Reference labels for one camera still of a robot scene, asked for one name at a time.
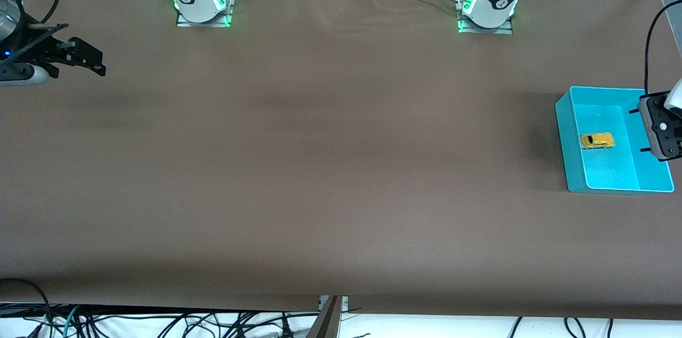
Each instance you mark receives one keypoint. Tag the turquoise plastic bin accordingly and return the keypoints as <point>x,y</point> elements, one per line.
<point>607,172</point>

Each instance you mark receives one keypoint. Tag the brown table cover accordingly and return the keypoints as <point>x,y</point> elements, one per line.
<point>341,194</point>

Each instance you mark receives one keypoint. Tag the yellow beetle toy car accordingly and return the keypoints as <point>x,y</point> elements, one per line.
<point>598,141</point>

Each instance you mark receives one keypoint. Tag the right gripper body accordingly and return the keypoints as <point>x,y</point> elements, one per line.
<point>38,51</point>

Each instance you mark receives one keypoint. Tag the dark metal profile beam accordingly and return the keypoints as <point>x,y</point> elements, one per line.
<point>327,324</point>

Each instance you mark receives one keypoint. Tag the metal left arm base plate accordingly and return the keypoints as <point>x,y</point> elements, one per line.
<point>485,30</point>

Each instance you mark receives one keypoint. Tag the small metal edge bracket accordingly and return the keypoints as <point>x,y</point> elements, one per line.
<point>345,303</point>

